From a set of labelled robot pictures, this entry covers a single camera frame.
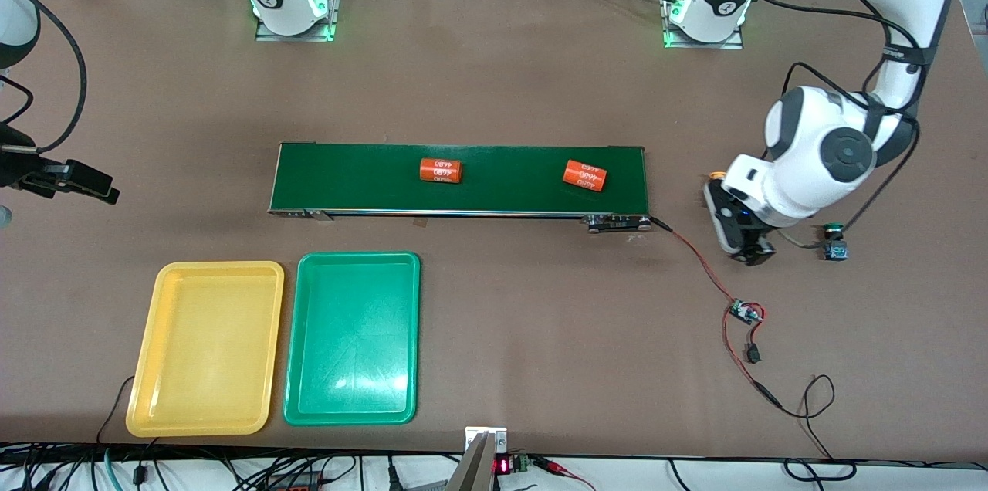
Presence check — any green push button switch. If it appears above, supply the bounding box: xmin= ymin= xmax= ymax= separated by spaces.
xmin=821 ymin=222 xmax=850 ymax=262

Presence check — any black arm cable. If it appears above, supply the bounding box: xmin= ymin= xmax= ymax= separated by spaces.
xmin=0 ymin=0 xmax=87 ymax=154
xmin=726 ymin=0 xmax=923 ymax=249

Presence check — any thin red wire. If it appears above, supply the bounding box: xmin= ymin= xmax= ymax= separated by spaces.
xmin=722 ymin=306 xmax=784 ymax=409

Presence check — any red and black wire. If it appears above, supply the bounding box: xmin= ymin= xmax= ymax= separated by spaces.
xmin=651 ymin=216 xmax=740 ymax=306

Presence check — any yellow plastic tray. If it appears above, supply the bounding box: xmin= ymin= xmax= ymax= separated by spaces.
xmin=126 ymin=261 xmax=286 ymax=438

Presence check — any thin black looped cable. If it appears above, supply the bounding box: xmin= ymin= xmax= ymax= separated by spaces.
xmin=776 ymin=374 xmax=859 ymax=482

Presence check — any thin black edge cable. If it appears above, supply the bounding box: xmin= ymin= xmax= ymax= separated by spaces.
xmin=96 ymin=375 xmax=159 ymax=447

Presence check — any green conveyor belt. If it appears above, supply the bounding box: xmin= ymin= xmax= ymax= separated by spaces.
xmin=268 ymin=141 xmax=653 ymax=234

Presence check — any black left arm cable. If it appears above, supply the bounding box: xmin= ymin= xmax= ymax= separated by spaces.
xmin=726 ymin=0 xmax=923 ymax=249

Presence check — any green plastic tray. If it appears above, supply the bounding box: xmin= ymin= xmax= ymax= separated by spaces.
xmin=283 ymin=252 xmax=421 ymax=427

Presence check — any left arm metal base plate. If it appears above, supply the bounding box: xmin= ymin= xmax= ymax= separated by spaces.
xmin=658 ymin=0 xmax=746 ymax=50

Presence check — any orange cylinder with white print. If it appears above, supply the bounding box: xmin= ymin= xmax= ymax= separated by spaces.
xmin=563 ymin=160 xmax=609 ymax=191
xmin=419 ymin=158 xmax=463 ymax=185

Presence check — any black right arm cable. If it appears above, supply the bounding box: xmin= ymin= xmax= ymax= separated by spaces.
xmin=0 ymin=0 xmax=87 ymax=154

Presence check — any small metal bracket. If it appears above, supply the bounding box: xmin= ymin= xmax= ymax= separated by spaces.
xmin=465 ymin=426 xmax=508 ymax=455

